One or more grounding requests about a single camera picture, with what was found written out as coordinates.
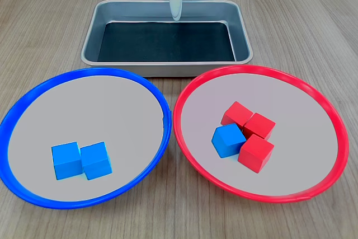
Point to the steel tray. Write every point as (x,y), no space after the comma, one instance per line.
(89,54)

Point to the blue-rimmed white plate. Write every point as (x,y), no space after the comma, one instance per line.
(92,110)

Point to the red-rimmed white plate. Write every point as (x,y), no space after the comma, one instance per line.
(293,127)

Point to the blue cube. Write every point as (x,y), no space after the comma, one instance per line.
(228,141)
(67,160)
(96,160)

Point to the red cube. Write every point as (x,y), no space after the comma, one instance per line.
(236,114)
(256,152)
(260,125)

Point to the black mat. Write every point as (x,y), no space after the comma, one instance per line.
(165,43)

